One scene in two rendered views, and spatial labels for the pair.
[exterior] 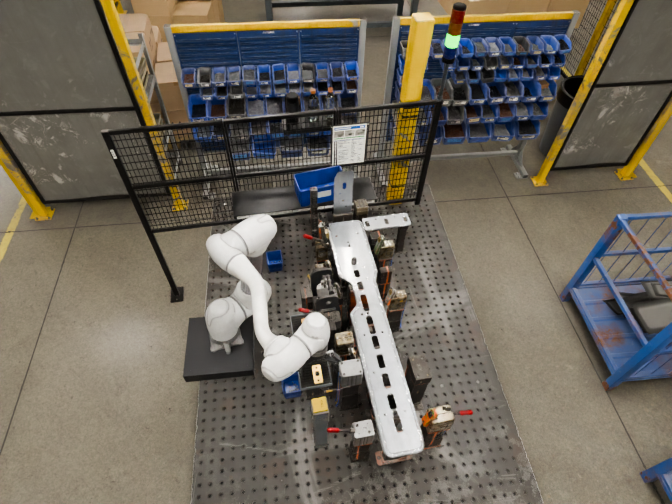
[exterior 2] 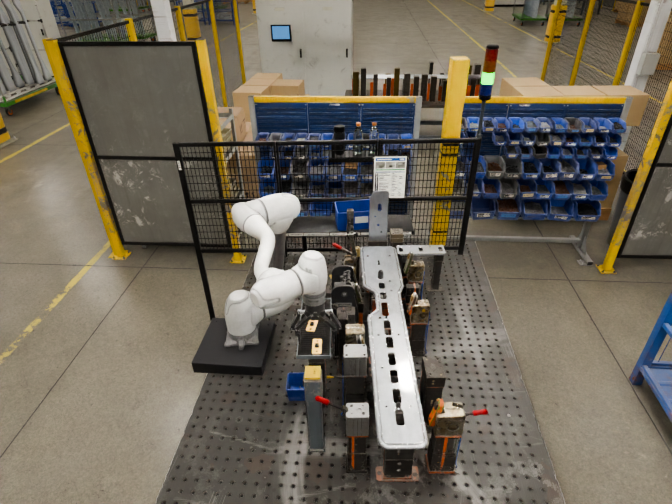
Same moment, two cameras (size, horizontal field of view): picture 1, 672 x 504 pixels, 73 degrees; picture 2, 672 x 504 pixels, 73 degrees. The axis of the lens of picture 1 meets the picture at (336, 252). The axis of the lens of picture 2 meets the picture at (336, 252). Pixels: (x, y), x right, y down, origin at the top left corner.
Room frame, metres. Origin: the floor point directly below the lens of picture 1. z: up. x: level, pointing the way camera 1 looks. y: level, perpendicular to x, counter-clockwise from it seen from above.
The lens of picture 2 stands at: (-0.46, -0.32, 2.50)
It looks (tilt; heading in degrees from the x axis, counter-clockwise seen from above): 33 degrees down; 13
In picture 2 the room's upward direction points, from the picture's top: 1 degrees counter-clockwise
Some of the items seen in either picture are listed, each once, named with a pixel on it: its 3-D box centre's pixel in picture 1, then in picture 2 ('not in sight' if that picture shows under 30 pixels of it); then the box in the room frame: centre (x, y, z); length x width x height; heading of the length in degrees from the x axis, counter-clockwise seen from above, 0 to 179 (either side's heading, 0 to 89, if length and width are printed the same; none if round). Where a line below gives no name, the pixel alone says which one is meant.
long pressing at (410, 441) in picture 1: (370, 316); (388, 321); (1.25, -0.19, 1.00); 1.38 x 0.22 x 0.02; 12
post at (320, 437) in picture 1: (320, 424); (315, 411); (0.72, 0.05, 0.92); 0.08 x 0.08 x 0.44; 12
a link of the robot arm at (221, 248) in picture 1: (225, 250); (247, 216); (1.24, 0.48, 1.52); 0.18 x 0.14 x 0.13; 48
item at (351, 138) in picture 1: (348, 144); (389, 177); (2.29, -0.06, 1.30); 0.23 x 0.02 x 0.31; 102
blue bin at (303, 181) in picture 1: (320, 185); (359, 214); (2.13, 0.11, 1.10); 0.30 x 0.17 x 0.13; 110
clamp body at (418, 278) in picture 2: (383, 262); (414, 287); (1.71, -0.29, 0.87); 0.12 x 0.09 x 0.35; 102
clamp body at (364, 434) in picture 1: (360, 442); (356, 439); (0.66, -0.14, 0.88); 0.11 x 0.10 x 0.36; 102
